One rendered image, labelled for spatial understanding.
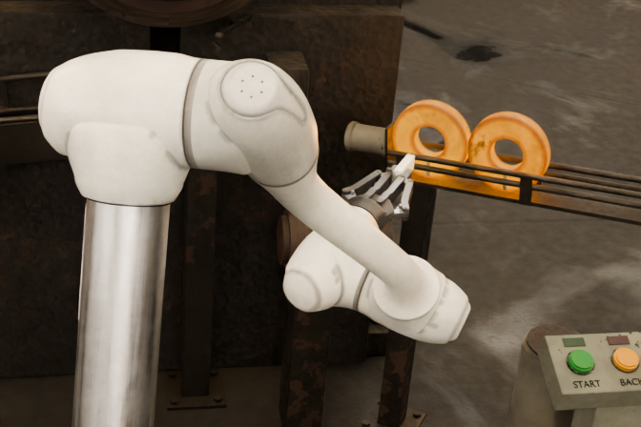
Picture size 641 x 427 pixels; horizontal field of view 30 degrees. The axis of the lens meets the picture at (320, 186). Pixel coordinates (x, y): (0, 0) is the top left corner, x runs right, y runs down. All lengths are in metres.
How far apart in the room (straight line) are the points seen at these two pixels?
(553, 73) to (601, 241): 1.22
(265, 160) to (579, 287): 1.98
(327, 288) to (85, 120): 0.59
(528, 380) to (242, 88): 0.96
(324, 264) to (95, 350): 0.51
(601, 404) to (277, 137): 0.82
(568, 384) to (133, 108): 0.86
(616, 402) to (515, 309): 1.20
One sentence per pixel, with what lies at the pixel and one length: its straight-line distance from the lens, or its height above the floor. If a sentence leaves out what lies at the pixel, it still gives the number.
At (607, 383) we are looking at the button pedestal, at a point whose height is 0.59.
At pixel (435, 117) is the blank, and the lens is 2.28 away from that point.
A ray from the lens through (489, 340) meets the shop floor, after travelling 3.00.
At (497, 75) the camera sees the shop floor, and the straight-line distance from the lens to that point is 4.49.
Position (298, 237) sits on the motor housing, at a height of 0.51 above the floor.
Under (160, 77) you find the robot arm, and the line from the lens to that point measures 1.39.
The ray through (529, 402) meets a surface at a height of 0.42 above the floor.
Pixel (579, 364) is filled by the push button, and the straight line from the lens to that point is 1.93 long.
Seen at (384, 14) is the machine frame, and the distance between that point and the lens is 2.44.
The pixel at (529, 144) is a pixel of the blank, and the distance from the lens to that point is 2.23.
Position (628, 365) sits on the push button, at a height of 0.60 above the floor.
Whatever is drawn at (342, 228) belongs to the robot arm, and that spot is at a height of 0.88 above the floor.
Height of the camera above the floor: 1.71
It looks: 29 degrees down
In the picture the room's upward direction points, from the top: 5 degrees clockwise
